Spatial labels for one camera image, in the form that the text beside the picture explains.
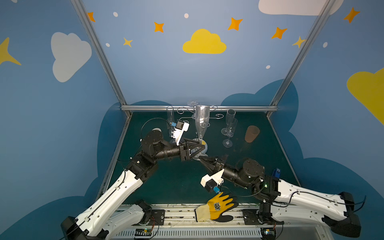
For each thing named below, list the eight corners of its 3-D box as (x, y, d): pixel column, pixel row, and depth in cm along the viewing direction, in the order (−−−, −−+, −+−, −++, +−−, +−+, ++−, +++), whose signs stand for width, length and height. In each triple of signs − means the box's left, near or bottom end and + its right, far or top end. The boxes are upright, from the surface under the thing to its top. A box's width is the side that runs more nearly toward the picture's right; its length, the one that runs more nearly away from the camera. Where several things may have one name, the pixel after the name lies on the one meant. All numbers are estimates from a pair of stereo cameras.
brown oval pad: (244, 142, 106) (249, 133, 98) (242, 134, 110) (246, 125, 102) (255, 142, 106) (261, 134, 98) (253, 134, 110) (257, 125, 102)
